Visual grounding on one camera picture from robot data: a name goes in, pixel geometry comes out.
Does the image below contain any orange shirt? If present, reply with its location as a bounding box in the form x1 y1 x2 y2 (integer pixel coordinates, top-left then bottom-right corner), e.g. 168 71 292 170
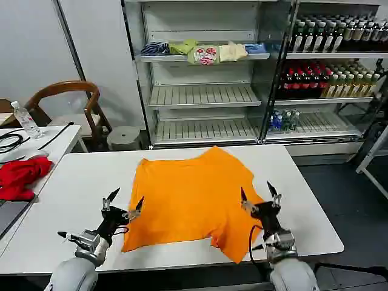
121 145 265 264

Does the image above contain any black cable tie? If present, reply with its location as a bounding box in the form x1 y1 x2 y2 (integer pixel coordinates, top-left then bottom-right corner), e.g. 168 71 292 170
38 121 75 150

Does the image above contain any clear plastic water bottle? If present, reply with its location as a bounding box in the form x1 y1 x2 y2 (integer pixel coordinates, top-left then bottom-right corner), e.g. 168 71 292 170
10 101 42 139

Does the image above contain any grey round stool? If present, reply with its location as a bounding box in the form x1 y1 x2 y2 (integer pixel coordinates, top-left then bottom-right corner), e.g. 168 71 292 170
106 125 142 152

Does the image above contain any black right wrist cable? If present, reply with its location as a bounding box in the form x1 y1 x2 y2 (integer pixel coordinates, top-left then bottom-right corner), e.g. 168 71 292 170
248 224 267 265

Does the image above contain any brown wooden chair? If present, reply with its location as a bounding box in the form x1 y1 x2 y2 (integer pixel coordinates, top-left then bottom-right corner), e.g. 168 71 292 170
24 80 113 152

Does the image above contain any red cloth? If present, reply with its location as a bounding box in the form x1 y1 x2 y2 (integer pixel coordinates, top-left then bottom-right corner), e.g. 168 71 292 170
0 156 55 201

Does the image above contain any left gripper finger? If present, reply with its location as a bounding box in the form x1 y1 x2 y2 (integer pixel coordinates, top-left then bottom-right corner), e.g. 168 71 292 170
101 187 121 212
122 196 146 221

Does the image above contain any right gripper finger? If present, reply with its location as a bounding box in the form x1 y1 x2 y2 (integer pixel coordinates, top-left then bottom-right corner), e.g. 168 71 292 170
266 180 283 209
239 186 258 216

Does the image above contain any steel shelf unit with cloths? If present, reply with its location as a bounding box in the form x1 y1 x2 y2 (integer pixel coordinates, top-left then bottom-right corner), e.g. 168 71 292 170
121 0 292 149

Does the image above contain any black looped cable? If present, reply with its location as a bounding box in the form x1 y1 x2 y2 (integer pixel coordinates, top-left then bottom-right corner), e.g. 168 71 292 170
0 129 31 165

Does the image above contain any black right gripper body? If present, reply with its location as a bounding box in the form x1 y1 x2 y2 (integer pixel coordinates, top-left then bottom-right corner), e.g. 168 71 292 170
249 201 282 235

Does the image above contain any white metal table frame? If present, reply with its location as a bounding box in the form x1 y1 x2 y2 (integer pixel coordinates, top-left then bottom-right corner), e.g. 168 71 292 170
356 124 388 199

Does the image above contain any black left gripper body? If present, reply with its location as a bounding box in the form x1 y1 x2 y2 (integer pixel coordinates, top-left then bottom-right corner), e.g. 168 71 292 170
96 205 130 245

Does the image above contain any steel shelf unit with bottles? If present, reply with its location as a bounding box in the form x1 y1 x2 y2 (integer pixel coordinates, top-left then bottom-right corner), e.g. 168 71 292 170
262 0 388 157

